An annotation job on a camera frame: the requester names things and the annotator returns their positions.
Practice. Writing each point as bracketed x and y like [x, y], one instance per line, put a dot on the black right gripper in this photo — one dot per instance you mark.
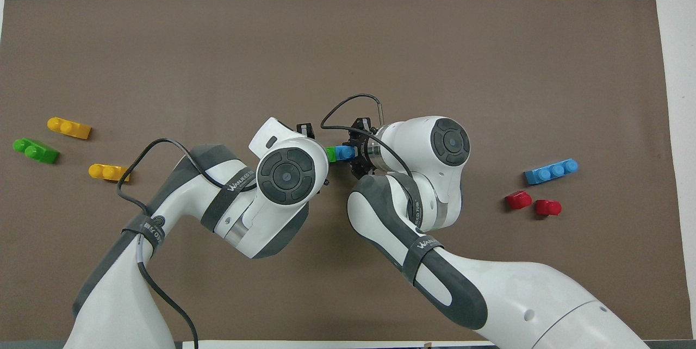
[365, 150]

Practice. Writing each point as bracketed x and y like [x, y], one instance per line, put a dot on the red one-stud toy brick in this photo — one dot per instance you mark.
[548, 207]
[518, 200]

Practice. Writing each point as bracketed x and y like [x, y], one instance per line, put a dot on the brown table mat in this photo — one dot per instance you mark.
[348, 39]

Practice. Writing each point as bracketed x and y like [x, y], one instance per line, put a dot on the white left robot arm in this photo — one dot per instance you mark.
[109, 294]

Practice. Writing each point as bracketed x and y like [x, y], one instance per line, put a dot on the green two-stud toy brick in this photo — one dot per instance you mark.
[35, 151]
[331, 155]

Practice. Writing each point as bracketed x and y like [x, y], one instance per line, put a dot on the blue three-stud toy brick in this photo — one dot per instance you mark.
[549, 173]
[343, 152]

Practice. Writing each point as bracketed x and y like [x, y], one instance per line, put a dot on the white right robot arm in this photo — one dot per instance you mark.
[516, 294]

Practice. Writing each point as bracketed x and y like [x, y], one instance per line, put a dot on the yellow two-stud toy brick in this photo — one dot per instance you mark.
[109, 173]
[70, 129]

